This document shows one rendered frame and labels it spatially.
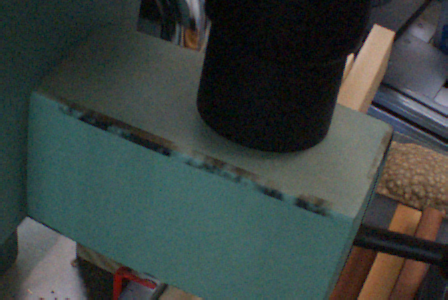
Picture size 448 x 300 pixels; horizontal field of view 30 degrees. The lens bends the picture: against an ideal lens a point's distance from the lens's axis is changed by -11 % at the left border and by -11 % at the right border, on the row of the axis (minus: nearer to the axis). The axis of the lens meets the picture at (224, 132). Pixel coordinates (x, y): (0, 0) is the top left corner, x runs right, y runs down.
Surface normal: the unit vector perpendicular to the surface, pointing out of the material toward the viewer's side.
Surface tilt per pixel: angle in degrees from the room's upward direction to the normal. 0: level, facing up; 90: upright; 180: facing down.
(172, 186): 90
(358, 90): 0
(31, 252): 0
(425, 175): 15
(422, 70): 0
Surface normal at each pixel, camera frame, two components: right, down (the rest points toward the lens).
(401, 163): -0.18, -0.88
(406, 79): 0.17, -0.80
